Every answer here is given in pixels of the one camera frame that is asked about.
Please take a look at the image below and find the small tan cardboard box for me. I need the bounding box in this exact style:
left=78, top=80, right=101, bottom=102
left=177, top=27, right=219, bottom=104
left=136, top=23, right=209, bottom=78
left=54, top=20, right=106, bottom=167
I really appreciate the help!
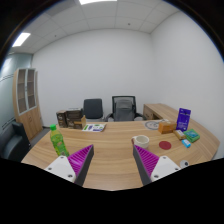
left=73, top=115, right=88, bottom=130

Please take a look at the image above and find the purple upright package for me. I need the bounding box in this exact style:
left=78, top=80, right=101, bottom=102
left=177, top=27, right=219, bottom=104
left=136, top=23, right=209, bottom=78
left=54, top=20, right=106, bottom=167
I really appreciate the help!
left=175, top=107, right=192, bottom=132

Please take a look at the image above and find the flat green box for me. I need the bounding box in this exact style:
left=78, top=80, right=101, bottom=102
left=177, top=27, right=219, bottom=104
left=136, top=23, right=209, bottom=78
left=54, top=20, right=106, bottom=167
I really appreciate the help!
left=183, top=128, right=201, bottom=144

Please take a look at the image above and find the rectangular ceiling light panel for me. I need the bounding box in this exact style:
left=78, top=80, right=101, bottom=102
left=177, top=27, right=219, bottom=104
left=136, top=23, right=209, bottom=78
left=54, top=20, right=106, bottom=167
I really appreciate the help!
left=78, top=0, right=118, bottom=6
left=11, top=31, right=32, bottom=48

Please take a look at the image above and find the small light blue box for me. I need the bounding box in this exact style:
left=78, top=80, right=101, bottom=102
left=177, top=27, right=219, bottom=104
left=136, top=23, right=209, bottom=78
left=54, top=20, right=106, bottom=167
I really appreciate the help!
left=181, top=138, right=192, bottom=149

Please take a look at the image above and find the round grey printed disc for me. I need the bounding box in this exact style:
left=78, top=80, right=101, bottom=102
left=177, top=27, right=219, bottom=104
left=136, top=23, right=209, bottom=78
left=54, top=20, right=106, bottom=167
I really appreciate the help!
left=144, top=120, right=163, bottom=131

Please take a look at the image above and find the black leather armchair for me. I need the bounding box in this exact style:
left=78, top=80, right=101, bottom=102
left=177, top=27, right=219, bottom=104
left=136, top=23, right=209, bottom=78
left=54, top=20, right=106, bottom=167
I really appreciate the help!
left=0, top=120, right=32, bottom=163

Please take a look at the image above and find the black mesh office chair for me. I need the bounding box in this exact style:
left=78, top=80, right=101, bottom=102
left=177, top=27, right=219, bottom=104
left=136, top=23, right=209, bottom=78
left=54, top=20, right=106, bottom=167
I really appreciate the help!
left=105, top=95, right=147, bottom=123

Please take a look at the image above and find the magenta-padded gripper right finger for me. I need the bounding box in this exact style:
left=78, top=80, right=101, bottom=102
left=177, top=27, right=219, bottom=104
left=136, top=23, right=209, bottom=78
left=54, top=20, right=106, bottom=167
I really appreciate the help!
left=132, top=143, right=182, bottom=187

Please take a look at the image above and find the orange cardboard box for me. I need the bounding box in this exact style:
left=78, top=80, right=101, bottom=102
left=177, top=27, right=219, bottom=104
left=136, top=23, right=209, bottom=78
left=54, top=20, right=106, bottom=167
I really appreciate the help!
left=157, top=120, right=178, bottom=135

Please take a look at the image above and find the wooden cabinet with glass doors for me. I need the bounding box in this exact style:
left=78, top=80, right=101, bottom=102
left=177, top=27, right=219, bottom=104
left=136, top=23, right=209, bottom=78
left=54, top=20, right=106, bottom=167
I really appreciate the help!
left=12, top=67, right=44, bottom=141

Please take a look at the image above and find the white and pink mug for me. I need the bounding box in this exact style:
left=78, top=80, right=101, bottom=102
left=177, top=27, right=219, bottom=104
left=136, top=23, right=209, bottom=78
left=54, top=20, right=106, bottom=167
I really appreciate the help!
left=131, top=134, right=150, bottom=150

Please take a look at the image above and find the green drink bottle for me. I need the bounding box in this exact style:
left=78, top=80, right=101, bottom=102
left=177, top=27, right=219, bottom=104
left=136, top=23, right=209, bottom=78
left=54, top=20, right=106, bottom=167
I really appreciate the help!
left=49, top=124, right=70, bottom=158

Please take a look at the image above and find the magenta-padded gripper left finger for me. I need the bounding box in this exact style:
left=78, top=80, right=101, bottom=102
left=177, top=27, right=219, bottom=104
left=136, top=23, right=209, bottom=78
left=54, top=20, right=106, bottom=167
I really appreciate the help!
left=43, top=143, right=95, bottom=187

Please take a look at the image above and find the white printed leaflet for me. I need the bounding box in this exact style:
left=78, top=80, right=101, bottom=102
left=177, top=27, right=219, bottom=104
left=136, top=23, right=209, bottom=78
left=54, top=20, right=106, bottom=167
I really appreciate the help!
left=81, top=123, right=107, bottom=133

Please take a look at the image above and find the wooden side desk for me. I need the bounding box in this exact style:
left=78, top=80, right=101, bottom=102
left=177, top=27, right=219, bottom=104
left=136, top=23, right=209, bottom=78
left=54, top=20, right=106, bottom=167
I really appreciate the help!
left=142, top=102, right=181, bottom=122

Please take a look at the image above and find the flat round red coaster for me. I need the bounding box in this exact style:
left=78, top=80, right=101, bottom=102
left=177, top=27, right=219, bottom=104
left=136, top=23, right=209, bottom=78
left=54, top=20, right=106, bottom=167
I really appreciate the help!
left=158, top=140, right=172, bottom=151

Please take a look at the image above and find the small white round object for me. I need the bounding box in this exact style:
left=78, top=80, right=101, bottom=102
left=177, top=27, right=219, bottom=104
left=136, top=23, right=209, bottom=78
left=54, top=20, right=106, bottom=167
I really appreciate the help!
left=179, top=159, right=190, bottom=169

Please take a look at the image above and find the small yellow box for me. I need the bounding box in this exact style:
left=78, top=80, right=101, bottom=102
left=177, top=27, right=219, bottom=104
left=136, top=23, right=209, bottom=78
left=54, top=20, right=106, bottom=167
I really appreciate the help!
left=172, top=129, right=187, bottom=141

